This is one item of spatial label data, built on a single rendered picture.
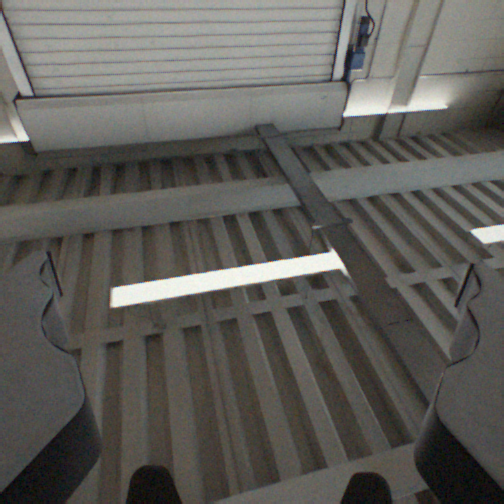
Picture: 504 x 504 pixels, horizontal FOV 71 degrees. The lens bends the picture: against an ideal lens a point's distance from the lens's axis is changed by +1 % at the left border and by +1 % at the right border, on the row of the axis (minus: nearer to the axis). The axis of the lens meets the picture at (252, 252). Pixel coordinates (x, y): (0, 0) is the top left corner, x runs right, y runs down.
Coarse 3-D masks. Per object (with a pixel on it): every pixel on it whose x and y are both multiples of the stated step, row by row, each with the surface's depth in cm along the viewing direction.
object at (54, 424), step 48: (0, 288) 9; (48, 288) 9; (0, 336) 7; (48, 336) 8; (0, 384) 6; (48, 384) 6; (0, 432) 6; (48, 432) 6; (96, 432) 7; (0, 480) 5; (48, 480) 6
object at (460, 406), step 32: (480, 288) 9; (480, 320) 8; (480, 352) 7; (448, 384) 7; (480, 384) 7; (448, 416) 6; (480, 416) 6; (416, 448) 7; (448, 448) 6; (480, 448) 6; (448, 480) 6; (480, 480) 5
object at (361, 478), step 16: (144, 480) 5; (160, 480) 5; (352, 480) 5; (368, 480) 5; (384, 480) 5; (128, 496) 5; (144, 496) 5; (160, 496) 5; (176, 496) 5; (352, 496) 5; (368, 496) 5; (384, 496) 5
